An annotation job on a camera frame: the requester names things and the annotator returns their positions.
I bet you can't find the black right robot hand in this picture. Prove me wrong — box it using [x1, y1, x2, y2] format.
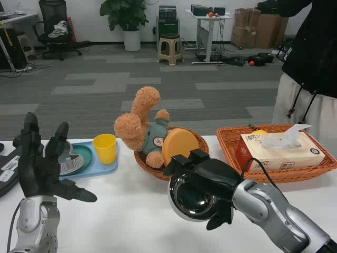
[163, 148, 244, 231]

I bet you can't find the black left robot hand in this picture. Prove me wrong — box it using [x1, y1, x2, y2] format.
[12, 112, 98, 203]

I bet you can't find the shiny metal bowl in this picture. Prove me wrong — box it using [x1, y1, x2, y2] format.
[167, 171, 224, 222]

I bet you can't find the black laptop bag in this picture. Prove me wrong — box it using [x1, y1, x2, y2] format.
[0, 142, 23, 198]

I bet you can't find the grey heart-shaped mould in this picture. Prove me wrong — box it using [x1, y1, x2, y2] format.
[42, 139, 85, 176]

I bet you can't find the orange round plate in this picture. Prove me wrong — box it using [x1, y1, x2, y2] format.
[161, 128, 200, 168]

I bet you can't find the teal round plate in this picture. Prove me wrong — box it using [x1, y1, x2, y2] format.
[59, 145, 94, 176]

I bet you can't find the round wicker basket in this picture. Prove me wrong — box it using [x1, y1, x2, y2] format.
[133, 126, 210, 182]

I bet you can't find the light blue plastic tray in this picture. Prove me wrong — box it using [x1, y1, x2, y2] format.
[46, 138, 120, 181]

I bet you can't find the tissue box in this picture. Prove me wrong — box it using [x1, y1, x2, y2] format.
[235, 123, 326, 174]

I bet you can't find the yellow plastic cup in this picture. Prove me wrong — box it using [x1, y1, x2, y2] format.
[92, 133, 117, 165]

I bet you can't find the rectangular wicker basket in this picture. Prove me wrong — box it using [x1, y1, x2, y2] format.
[215, 124, 337, 184]

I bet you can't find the brown plush teddy bear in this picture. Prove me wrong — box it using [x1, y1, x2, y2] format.
[113, 85, 171, 169]

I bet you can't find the beige plastic stool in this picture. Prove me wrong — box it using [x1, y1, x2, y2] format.
[157, 33, 185, 66]

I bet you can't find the white standing desk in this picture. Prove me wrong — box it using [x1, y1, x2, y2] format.
[185, 8, 233, 65]

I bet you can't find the black office chair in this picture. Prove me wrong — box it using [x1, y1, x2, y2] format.
[32, 0, 92, 61]

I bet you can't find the person in black jacket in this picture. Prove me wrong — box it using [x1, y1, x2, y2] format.
[256, 0, 337, 150]

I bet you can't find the stack of cardboard boxes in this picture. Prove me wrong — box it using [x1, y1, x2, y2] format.
[230, 7, 289, 49]

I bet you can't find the black cabinet with equipment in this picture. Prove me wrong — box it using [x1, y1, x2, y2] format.
[155, 5, 181, 51]

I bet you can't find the potted green plant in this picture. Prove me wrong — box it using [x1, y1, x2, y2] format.
[99, 0, 150, 52]

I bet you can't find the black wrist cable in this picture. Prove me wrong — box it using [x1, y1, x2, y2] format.
[6, 202, 22, 253]
[240, 157, 280, 191]

